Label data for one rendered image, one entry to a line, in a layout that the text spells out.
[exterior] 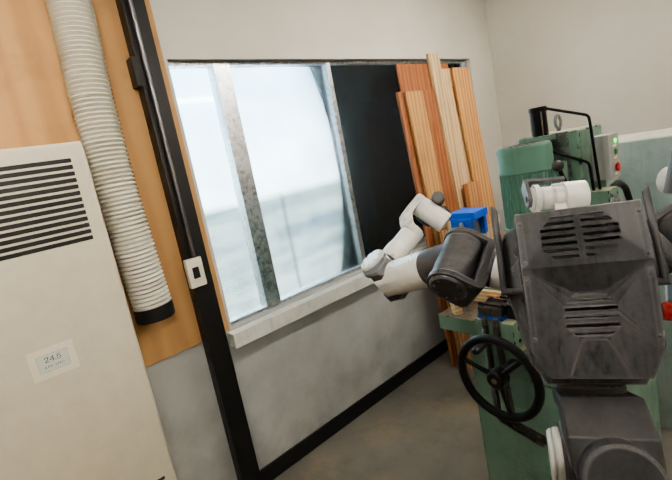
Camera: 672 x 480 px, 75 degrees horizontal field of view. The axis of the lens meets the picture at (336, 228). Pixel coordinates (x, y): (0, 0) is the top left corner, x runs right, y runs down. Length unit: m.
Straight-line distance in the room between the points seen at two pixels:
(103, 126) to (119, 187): 0.23
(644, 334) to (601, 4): 3.28
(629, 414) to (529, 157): 0.89
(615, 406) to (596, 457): 0.12
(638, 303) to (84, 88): 1.77
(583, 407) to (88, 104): 1.74
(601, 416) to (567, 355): 0.11
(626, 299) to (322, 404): 2.11
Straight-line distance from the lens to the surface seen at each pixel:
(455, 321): 1.78
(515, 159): 1.56
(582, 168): 1.78
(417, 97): 3.09
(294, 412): 2.62
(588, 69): 3.94
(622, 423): 0.90
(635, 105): 3.85
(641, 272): 0.86
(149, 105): 2.05
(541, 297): 0.84
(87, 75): 1.91
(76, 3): 2.00
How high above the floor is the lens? 1.59
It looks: 9 degrees down
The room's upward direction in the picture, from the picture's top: 11 degrees counter-clockwise
